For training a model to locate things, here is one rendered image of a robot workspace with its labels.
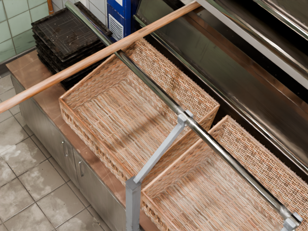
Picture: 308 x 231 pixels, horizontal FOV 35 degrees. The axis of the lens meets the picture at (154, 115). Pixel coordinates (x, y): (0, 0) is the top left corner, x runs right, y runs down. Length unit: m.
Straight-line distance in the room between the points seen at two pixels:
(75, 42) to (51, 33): 0.13
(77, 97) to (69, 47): 0.24
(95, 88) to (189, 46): 0.54
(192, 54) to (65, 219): 1.19
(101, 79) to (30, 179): 0.84
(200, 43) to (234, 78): 0.21
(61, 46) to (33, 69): 0.31
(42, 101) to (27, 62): 0.28
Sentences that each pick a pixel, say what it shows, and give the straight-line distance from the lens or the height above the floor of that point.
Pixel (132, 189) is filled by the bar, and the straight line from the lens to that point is 1.73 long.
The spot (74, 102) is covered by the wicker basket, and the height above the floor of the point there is 0.65.
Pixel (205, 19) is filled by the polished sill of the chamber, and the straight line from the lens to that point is 1.97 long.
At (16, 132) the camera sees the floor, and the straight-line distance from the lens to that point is 3.10.
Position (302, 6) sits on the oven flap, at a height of 1.52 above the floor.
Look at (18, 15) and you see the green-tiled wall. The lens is 3.19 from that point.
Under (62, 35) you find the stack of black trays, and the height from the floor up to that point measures 0.83.
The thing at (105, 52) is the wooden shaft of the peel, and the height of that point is 1.20.
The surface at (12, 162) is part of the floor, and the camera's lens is 2.98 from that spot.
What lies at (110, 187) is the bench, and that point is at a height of 0.58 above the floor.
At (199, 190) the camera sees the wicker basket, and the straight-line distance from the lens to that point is 2.16.
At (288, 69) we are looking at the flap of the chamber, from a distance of 1.51.
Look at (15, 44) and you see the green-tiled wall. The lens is 3.32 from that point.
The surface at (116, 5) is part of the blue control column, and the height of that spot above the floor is 0.90.
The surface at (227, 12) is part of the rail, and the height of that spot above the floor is 1.44.
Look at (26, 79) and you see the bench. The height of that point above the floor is 0.58.
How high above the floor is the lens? 2.48
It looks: 53 degrees down
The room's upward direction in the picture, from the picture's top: 4 degrees clockwise
